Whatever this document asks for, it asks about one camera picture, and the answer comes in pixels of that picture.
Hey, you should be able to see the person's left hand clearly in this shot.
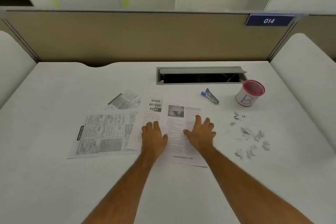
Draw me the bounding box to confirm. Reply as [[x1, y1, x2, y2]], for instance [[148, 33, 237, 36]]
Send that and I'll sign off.
[[141, 121, 169, 154]]

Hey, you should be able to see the person's right hand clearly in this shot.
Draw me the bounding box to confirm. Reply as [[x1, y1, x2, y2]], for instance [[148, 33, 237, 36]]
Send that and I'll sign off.
[[183, 115, 217, 151]]

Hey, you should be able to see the printed sheet with photo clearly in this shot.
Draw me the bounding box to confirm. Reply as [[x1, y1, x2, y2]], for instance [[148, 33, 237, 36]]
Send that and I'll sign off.
[[154, 103, 208, 168]]

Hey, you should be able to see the printed sheet with bold title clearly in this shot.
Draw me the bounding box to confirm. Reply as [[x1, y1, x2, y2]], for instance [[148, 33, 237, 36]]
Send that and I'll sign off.
[[125, 96, 169, 165]]

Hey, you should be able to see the person's left forearm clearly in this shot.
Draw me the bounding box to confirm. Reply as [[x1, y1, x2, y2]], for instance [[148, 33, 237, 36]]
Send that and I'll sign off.
[[81, 152, 161, 224]]

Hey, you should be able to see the person's right forearm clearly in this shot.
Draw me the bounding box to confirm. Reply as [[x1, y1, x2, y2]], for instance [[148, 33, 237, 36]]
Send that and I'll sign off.
[[198, 148, 314, 224]]

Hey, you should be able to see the blue and grey staple remover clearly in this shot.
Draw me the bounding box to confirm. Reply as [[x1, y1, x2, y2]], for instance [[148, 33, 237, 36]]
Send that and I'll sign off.
[[201, 88, 220, 106]]

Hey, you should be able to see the small folded printed sheet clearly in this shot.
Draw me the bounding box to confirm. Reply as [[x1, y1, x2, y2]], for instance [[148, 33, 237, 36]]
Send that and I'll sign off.
[[105, 90, 142, 111]]

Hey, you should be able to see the large densely printed sheet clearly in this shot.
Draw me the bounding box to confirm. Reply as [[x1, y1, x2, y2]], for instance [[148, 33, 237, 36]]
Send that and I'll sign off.
[[67, 111, 139, 160]]

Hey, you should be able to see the white cup with pink rim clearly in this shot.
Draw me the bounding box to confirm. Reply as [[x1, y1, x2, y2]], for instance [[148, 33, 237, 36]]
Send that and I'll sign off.
[[235, 80, 266, 107]]

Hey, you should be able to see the beige desk partition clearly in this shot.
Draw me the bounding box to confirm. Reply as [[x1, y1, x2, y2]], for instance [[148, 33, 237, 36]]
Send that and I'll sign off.
[[0, 9, 336, 68]]

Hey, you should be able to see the blue desk sign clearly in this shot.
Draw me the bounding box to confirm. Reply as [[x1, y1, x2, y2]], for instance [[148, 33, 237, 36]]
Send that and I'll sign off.
[[245, 14, 295, 26]]

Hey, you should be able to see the grey desk cable tray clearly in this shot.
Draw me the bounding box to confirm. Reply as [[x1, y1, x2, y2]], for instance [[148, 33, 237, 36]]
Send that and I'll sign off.
[[156, 66, 248, 86]]

